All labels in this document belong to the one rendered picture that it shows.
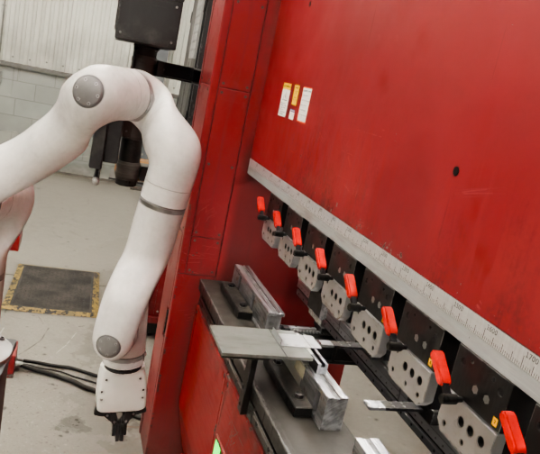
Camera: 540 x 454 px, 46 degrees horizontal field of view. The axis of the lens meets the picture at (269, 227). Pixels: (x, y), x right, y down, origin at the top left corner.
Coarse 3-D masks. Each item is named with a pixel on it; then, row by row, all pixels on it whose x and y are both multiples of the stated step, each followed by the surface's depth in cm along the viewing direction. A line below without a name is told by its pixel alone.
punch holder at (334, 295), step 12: (336, 252) 164; (336, 264) 163; (348, 264) 156; (360, 264) 153; (336, 276) 162; (360, 276) 154; (324, 288) 168; (336, 288) 160; (360, 288) 155; (324, 300) 167; (336, 300) 159; (348, 300) 155; (336, 312) 159; (348, 312) 156
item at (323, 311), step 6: (312, 294) 184; (318, 294) 179; (312, 300) 183; (318, 300) 179; (312, 306) 182; (318, 306) 178; (324, 306) 176; (312, 312) 184; (318, 312) 178; (324, 312) 177; (318, 318) 179; (324, 318) 177
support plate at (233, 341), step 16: (224, 336) 178; (240, 336) 180; (256, 336) 182; (272, 336) 184; (224, 352) 167; (240, 352) 169; (256, 352) 171; (272, 352) 173; (288, 352) 176; (304, 352) 178
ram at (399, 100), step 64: (320, 0) 199; (384, 0) 156; (448, 0) 128; (512, 0) 109; (320, 64) 192; (384, 64) 152; (448, 64) 125; (512, 64) 107; (256, 128) 249; (320, 128) 185; (384, 128) 148; (448, 128) 123; (512, 128) 105; (320, 192) 179; (384, 192) 144; (448, 192) 120; (512, 192) 103; (448, 256) 117; (512, 256) 101; (448, 320) 115; (512, 320) 99
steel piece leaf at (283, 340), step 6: (276, 336) 182; (282, 336) 185; (288, 336) 186; (294, 336) 187; (300, 336) 188; (282, 342) 181; (288, 342) 182; (294, 342) 183; (300, 342) 184; (306, 342) 184
